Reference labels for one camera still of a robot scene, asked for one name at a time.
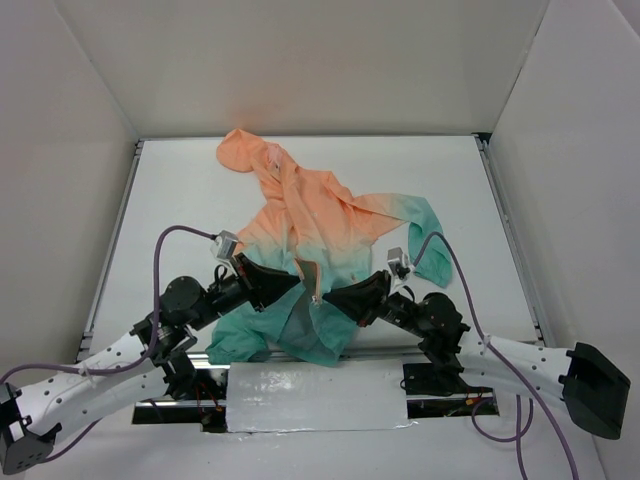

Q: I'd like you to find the orange and teal gradient jacket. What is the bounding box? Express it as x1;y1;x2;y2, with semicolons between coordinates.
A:
206;129;453;366

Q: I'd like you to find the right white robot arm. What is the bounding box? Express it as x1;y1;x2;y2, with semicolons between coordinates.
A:
323;271;631;440

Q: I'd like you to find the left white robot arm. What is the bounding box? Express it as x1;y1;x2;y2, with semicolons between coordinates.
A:
1;254;300;475

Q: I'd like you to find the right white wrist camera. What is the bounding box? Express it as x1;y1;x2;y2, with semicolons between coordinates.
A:
387;247;415;281

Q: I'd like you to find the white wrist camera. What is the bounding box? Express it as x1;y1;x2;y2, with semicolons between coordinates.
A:
387;247;415;281
211;230;239;262

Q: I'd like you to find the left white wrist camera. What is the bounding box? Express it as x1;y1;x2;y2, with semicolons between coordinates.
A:
211;230;239;262

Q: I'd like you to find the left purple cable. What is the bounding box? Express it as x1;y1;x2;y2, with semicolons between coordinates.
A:
0;225;219;461

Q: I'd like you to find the purple cable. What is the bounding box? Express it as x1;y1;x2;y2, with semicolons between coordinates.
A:
407;230;581;480
0;225;219;461

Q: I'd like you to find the aluminium table frame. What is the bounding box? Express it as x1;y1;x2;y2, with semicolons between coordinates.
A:
87;136;542;353

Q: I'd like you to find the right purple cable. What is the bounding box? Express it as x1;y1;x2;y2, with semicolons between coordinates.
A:
407;230;581;480

